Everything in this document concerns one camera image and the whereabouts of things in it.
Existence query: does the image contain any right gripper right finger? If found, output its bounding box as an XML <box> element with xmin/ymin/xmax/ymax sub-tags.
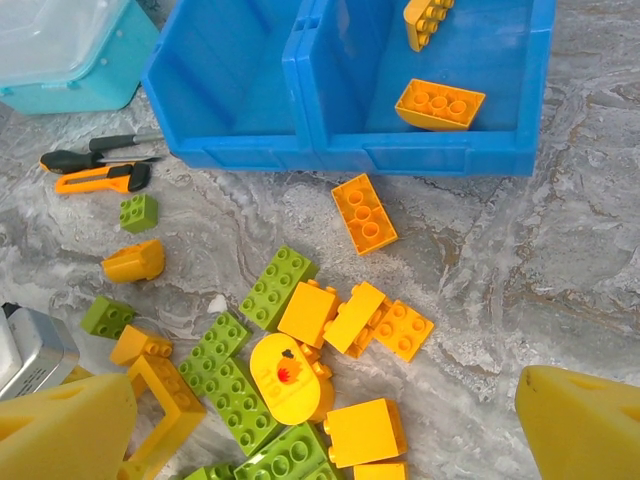
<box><xmin>514</xmin><ymin>364</ymin><xmax>640</xmax><ymax>480</ymax></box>

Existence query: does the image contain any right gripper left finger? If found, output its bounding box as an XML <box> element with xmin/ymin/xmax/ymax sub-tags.
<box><xmin>0</xmin><ymin>372</ymin><xmax>139</xmax><ymax>480</ymax></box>

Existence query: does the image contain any yellow lego window frame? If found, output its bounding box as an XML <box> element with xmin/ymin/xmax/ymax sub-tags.
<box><xmin>117</xmin><ymin>353</ymin><xmax>208</xmax><ymax>480</ymax></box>

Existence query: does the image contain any green two-by-two lego brick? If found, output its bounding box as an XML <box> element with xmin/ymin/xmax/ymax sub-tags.
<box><xmin>118</xmin><ymin>193</ymin><xmax>159</xmax><ymax>235</ymax></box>
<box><xmin>80</xmin><ymin>295</ymin><xmax>138</xmax><ymax>342</ymax></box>

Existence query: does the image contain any green two-by-four lego brick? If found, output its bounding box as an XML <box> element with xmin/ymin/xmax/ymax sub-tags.
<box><xmin>233</xmin><ymin>421</ymin><xmax>346</xmax><ymax>480</ymax></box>
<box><xmin>177</xmin><ymin>311</ymin><xmax>253</xmax><ymax>397</ymax></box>
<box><xmin>204</xmin><ymin>355</ymin><xmax>287</xmax><ymax>457</ymax></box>
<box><xmin>238</xmin><ymin>245</ymin><xmax>320</xmax><ymax>333</ymax></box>
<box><xmin>182</xmin><ymin>462</ymin><xmax>237</xmax><ymax>480</ymax></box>

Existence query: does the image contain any yellow curved lego brick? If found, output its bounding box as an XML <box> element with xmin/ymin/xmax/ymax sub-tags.
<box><xmin>100</xmin><ymin>239</ymin><xmax>166</xmax><ymax>285</ymax></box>
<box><xmin>394</xmin><ymin>77</ymin><xmax>487</xmax><ymax>133</ymax></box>

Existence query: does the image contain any small yellow lego brick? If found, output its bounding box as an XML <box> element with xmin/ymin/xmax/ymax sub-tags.
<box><xmin>108</xmin><ymin>324</ymin><xmax>174</xmax><ymax>367</ymax></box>

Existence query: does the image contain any yellow two-by-two lego plate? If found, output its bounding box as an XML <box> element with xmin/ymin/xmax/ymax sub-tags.
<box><xmin>373</xmin><ymin>299</ymin><xmax>436</xmax><ymax>364</ymax></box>

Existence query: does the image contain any yellow oval printed lego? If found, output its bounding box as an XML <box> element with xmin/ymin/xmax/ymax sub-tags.
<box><xmin>248</xmin><ymin>332</ymin><xmax>336</xmax><ymax>427</ymax></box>

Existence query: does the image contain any orange utility knife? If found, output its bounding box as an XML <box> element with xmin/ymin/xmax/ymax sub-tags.
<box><xmin>54</xmin><ymin>162</ymin><xmax>152</xmax><ymax>196</ymax></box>

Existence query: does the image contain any black orange screwdriver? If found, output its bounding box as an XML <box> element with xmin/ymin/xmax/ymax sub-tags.
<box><xmin>39</xmin><ymin>149</ymin><xmax>163</xmax><ymax>175</ymax></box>

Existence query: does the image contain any yellow two-by-four lego brick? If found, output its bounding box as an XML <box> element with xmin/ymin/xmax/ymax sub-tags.
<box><xmin>330</xmin><ymin>172</ymin><xmax>400</xmax><ymax>257</ymax></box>

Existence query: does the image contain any teal storage box clear lid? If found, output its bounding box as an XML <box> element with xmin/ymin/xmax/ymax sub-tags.
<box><xmin>0</xmin><ymin>0</ymin><xmax>161</xmax><ymax>115</ymax></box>

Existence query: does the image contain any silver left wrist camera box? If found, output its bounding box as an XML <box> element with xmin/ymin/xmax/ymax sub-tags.
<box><xmin>0</xmin><ymin>301</ymin><xmax>81</xmax><ymax>402</ymax></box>

